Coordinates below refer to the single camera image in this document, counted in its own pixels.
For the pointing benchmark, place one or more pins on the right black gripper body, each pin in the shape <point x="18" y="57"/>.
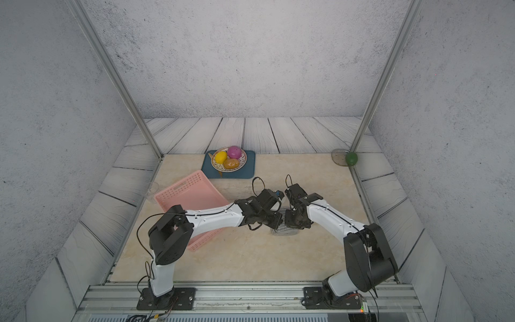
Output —
<point x="292" y="220"/>

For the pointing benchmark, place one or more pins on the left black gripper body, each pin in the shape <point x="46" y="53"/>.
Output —
<point x="269" y="218"/>

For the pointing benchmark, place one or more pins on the grey striped square dishcloth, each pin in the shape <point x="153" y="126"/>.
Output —
<point x="282" y="230"/>

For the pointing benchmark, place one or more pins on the pink plastic basket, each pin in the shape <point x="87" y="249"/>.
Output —
<point x="194" y="192"/>

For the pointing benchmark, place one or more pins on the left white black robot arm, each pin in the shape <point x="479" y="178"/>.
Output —
<point x="171" y="234"/>

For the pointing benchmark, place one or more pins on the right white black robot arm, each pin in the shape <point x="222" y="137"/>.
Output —
<point x="369" y="259"/>

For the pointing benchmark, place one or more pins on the teal placemat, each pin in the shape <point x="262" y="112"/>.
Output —
<point x="246" y="172"/>

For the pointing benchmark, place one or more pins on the patterned round plate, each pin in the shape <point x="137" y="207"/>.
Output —
<point x="219" y="167"/>

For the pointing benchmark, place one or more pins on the brown potato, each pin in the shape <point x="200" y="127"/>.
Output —
<point x="231" y="163"/>

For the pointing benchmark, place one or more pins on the magenta round fruit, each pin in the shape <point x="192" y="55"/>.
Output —
<point x="234" y="152"/>

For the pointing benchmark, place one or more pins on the yellow lemon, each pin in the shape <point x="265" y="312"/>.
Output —
<point x="220" y="157"/>

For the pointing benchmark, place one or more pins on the clear glass bowl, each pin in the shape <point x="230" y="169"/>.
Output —
<point x="338" y="156"/>

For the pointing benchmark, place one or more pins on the green ball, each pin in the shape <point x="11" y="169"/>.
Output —
<point x="351" y="159"/>

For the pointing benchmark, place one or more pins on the clear plastic cup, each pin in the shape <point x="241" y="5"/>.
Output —
<point x="153" y="189"/>

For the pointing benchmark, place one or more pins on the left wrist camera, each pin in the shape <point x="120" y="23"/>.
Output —
<point x="267" y="197"/>

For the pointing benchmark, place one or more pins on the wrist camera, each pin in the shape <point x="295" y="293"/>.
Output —
<point x="294" y="193"/>
<point x="267" y="197"/>

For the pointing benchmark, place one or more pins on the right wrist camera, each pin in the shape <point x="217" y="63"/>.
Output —
<point x="294" y="193"/>

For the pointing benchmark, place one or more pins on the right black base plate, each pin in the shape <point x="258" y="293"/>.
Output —
<point x="323" y="298"/>

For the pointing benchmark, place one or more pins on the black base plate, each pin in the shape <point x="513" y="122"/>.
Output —
<point x="178" y="299"/>
<point x="323" y="298"/>

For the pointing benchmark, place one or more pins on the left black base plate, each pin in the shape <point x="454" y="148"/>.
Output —
<point x="178" y="299"/>

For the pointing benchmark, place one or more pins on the aluminium front rail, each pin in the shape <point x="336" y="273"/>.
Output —
<point x="251" y="298"/>

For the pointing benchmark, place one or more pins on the right aluminium frame post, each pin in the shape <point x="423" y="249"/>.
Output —
<point x="395" y="53"/>

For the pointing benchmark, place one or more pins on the aluminium frame post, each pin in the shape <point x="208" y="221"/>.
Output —
<point x="395" y="53"/>
<point x="78" y="11"/>

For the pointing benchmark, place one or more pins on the left aluminium frame post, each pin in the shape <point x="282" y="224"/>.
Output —
<point x="78" y="11"/>

